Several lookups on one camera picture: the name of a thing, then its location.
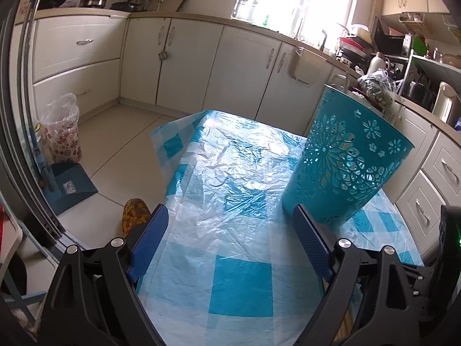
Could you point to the white dish rack shelf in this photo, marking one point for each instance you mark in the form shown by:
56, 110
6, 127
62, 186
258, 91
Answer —
430, 73

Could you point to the white kitchen cabinets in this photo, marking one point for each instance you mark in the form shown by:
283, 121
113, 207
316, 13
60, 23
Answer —
133, 72

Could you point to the window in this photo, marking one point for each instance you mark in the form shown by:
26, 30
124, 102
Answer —
318, 23

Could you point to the white thermos jug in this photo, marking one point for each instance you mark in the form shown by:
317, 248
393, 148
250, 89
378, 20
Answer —
447, 105

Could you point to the blue checkered plastic tablecloth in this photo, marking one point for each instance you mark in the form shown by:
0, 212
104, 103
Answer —
230, 270

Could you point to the bag of vegetables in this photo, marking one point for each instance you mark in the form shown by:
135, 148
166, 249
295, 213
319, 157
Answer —
379, 87

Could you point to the wooden chopstick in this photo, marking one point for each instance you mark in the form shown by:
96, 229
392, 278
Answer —
346, 325

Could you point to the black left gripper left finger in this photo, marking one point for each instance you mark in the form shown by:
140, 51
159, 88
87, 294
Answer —
92, 299

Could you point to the floral bin with plastic bag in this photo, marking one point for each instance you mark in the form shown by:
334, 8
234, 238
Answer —
60, 123

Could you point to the red and white chair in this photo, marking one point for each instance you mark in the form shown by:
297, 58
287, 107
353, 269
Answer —
26, 307

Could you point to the teal perforated plastic basket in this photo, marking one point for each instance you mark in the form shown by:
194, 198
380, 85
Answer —
349, 155

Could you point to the steel pot on shelf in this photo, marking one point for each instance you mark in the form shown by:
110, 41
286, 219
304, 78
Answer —
420, 95

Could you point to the blue dustpan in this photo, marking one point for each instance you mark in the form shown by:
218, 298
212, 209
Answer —
68, 186

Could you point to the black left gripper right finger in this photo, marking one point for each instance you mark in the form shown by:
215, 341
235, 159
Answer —
373, 283

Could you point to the yellow floral slipper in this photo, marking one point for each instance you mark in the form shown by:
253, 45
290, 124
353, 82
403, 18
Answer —
135, 212

